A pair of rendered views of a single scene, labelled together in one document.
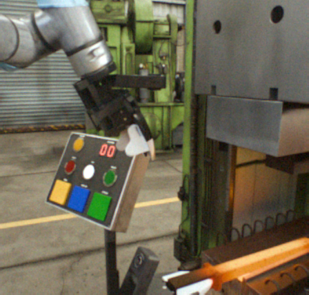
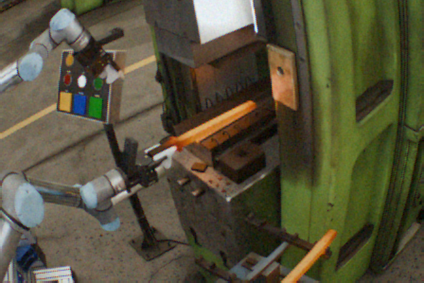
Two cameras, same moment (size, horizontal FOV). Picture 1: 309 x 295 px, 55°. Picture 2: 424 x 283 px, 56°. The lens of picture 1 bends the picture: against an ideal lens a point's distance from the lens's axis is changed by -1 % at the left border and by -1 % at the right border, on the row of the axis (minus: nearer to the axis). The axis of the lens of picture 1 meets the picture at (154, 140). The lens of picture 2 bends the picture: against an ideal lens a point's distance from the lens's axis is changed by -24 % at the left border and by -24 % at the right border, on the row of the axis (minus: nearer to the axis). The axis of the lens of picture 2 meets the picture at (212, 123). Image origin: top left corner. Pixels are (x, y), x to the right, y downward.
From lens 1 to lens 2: 93 cm
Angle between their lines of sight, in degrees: 23
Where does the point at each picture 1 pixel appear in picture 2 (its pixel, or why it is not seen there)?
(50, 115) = not seen: outside the picture
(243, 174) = not seen: hidden behind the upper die
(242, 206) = (205, 82)
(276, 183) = not seen: hidden behind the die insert
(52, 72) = not seen: outside the picture
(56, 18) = (61, 32)
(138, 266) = (128, 148)
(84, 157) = (76, 69)
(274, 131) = (190, 55)
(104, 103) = (90, 60)
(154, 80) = (115, 35)
